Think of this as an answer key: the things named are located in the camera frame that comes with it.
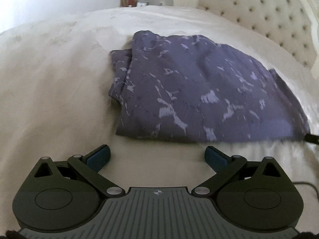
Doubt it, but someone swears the purple patterned hooded jacket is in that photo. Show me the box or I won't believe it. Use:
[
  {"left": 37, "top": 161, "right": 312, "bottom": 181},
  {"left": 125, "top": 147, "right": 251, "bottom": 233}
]
[{"left": 109, "top": 31, "right": 310, "bottom": 142}]

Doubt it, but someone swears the cream tufted headboard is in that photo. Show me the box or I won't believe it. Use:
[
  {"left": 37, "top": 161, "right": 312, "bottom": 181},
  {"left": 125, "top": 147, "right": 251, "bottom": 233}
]
[{"left": 174, "top": 0, "right": 318, "bottom": 75}]

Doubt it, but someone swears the small white alarm clock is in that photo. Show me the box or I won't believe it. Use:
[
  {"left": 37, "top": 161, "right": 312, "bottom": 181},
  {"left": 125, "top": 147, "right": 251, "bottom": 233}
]
[{"left": 136, "top": 1, "right": 148, "bottom": 7}]

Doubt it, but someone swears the red picture frame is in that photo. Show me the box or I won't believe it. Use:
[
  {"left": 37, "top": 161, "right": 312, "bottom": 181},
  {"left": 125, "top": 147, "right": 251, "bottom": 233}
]
[{"left": 120, "top": 0, "right": 137, "bottom": 7}]

